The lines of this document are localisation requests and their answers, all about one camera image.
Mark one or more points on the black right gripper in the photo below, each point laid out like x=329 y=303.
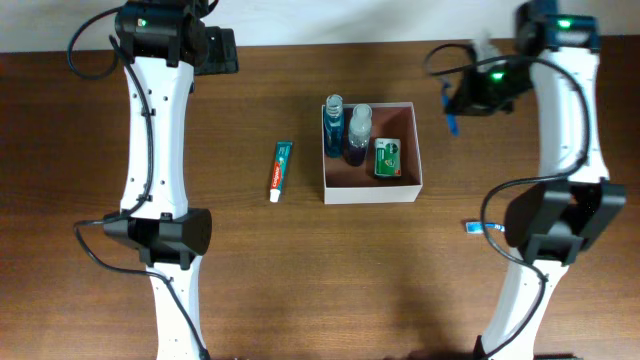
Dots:
x=469 y=94

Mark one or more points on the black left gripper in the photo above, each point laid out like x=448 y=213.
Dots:
x=223 y=56

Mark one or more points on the blue disposable razor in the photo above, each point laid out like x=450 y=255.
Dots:
x=450 y=118

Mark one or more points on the green red toothpaste tube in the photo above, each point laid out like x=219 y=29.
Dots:
x=281 y=158

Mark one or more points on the green soap box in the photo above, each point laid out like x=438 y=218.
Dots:
x=387 y=158

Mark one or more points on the teal mouthwash bottle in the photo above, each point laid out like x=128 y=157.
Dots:
x=333 y=121

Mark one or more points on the clear purple liquid bottle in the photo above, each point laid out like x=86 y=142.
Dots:
x=359 y=134

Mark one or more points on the blue white toothbrush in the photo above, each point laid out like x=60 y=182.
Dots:
x=477 y=227

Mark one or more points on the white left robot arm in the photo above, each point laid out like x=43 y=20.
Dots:
x=164 y=46

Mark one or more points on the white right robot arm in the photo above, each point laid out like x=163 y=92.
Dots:
x=571 y=200

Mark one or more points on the white cardboard box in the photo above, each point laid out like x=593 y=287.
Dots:
x=346 y=184

